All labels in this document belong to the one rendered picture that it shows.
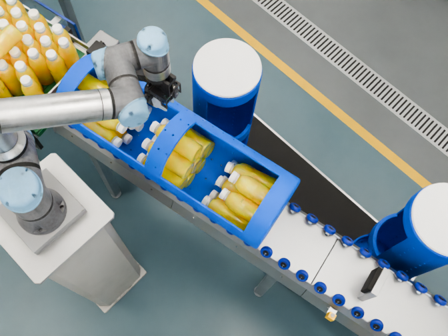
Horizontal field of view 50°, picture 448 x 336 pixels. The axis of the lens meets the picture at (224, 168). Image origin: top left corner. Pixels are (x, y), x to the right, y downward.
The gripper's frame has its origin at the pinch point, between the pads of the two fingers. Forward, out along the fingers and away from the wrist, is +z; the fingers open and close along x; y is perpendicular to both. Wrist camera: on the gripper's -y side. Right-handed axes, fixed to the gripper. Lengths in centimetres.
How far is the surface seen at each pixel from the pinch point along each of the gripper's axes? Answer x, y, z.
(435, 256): 21, 104, 35
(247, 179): 0.8, 35.1, 17.0
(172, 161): -7.2, 9.7, 20.7
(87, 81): -0.4, -32.2, 17.1
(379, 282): -1, 89, 27
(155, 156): -10.6, 5.4, 15.2
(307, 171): 61, 48, 120
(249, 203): -4.8, 39.6, 20.6
